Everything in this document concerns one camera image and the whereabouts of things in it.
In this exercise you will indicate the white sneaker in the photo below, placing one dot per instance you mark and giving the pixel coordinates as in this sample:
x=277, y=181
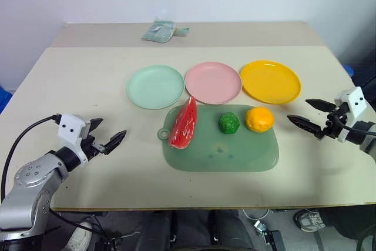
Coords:
x=310, y=220
x=77, y=237

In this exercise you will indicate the mint green plate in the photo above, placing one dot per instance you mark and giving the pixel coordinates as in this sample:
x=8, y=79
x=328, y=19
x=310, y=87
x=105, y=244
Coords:
x=155, y=86

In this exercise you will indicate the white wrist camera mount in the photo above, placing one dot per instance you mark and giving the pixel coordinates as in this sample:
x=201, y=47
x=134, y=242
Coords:
x=70, y=127
x=357, y=104

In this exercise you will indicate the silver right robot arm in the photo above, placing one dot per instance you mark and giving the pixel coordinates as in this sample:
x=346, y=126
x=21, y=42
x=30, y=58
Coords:
x=368, y=146

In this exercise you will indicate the dark trouser leg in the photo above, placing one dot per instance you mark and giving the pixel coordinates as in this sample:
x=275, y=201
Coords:
x=349, y=221

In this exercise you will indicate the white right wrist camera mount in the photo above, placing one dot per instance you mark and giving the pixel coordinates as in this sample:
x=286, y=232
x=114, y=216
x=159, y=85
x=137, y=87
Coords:
x=357, y=104

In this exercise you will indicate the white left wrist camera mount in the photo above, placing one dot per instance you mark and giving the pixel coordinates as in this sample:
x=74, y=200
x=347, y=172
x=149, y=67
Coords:
x=70, y=127

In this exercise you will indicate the orange toy fruit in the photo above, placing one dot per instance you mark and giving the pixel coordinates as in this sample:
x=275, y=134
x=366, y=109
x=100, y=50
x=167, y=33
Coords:
x=260, y=119

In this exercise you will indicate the translucent green cutting mat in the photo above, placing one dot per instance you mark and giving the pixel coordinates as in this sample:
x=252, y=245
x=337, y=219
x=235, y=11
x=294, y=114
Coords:
x=223, y=154

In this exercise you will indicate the blue crate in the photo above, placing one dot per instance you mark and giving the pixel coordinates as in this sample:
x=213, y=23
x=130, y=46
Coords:
x=4, y=99

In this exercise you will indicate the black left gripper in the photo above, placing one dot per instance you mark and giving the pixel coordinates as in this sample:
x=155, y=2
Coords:
x=91, y=148

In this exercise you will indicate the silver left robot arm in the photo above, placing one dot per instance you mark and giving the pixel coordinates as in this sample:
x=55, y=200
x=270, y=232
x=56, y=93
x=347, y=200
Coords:
x=32, y=180

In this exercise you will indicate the blue bin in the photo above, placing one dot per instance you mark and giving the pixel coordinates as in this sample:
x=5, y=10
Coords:
x=351, y=71

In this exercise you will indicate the clear bag of green items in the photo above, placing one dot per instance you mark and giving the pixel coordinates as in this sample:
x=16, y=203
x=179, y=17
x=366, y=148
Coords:
x=157, y=30

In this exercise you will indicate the green broccoli toy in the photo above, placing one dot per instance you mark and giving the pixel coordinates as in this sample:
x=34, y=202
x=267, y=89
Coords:
x=228, y=123

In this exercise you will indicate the red watermelon slice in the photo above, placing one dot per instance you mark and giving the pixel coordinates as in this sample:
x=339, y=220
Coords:
x=183, y=127

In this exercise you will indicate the yellow plate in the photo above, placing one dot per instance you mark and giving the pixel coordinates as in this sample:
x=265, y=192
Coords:
x=270, y=82

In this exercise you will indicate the pink plate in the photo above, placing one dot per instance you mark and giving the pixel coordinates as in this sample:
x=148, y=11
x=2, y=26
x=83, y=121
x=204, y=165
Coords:
x=213, y=82

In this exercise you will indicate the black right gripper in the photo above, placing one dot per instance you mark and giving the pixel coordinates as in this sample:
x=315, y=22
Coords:
x=333, y=124

